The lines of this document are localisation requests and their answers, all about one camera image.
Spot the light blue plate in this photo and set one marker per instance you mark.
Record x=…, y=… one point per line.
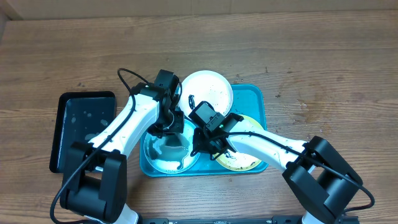
x=171, y=154

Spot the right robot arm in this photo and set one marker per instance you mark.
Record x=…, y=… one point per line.
x=326, y=186

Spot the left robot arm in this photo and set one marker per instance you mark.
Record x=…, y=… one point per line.
x=94, y=181

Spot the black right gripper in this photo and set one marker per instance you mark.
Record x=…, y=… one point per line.
x=201, y=145

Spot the yellow-green plate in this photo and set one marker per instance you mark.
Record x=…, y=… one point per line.
x=237, y=161

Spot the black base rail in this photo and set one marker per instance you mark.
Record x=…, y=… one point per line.
x=284, y=219

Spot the black water tray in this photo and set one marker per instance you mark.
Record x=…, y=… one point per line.
x=80, y=117

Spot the teal plastic tray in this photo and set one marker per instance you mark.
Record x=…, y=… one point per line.
x=248, y=102

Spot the white plate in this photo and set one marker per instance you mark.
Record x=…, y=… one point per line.
x=206, y=85

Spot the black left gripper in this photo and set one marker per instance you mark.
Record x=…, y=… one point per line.
x=178, y=127

